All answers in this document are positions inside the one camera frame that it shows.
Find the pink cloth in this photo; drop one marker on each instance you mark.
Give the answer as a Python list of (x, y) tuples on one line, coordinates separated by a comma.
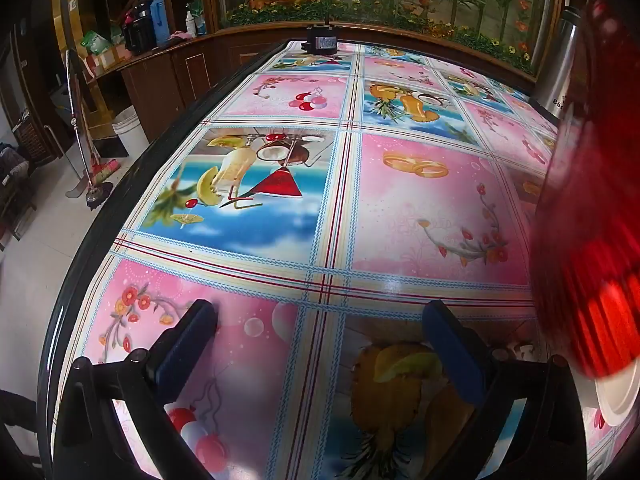
[(181, 35)]

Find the white plate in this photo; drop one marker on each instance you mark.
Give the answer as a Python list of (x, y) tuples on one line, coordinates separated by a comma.
[(622, 400)]

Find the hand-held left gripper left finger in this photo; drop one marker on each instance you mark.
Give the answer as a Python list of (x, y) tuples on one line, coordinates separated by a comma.
[(185, 355)]

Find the mop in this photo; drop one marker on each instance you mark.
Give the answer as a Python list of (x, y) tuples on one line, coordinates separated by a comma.
[(82, 150)]

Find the small black motor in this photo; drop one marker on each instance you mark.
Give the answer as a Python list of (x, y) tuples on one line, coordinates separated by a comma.
[(322, 39)]

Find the red broom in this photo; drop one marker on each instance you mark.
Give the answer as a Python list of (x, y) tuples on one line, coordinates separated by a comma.
[(106, 170)]

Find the blue jug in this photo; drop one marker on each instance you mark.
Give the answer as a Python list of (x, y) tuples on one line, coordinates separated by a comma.
[(161, 20)]

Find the black thermos pot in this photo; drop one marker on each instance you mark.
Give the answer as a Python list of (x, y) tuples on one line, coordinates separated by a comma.
[(138, 27)]

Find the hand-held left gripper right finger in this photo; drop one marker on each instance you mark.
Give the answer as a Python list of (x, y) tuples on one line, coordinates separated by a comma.
[(450, 355)]

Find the white spray bottle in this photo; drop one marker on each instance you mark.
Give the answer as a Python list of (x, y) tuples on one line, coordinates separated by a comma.
[(190, 25)]

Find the white bucket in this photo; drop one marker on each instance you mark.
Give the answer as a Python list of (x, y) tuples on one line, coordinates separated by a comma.
[(131, 132)]

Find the stainless steel thermos jug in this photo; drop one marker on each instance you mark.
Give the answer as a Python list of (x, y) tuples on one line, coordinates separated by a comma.
[(557, 70)]

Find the fruit print tablecloth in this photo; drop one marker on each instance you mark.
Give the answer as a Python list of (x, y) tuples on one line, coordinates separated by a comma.
[(310, 240)]

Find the green bottle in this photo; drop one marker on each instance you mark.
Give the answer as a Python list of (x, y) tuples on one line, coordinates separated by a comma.
[(200, 17)]

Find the large red ribbed plate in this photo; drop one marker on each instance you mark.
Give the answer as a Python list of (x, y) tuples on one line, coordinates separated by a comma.
[(595, 200)]

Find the green packet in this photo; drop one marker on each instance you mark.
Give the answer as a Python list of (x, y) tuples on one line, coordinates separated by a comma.
[(96, 42)]

